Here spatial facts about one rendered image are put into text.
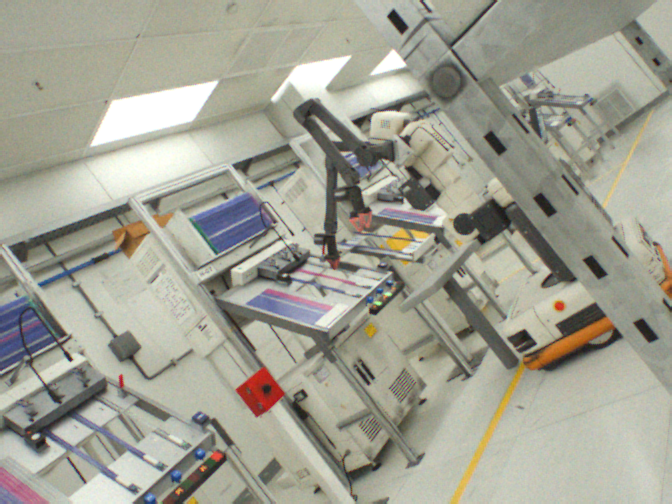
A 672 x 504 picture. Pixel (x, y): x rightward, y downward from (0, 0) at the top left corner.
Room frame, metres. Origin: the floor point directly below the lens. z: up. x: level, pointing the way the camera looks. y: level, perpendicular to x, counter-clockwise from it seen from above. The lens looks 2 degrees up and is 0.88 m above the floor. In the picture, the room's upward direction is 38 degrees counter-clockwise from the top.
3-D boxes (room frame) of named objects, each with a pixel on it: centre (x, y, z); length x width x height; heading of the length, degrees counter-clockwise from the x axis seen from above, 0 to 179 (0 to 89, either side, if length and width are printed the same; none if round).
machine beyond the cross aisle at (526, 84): (8.20, -3.61, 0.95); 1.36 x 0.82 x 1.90; 50
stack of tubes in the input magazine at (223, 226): (3.22, 0.40, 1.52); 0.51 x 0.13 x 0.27; 140
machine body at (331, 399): (3.26, 0.53, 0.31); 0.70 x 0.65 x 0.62; 140
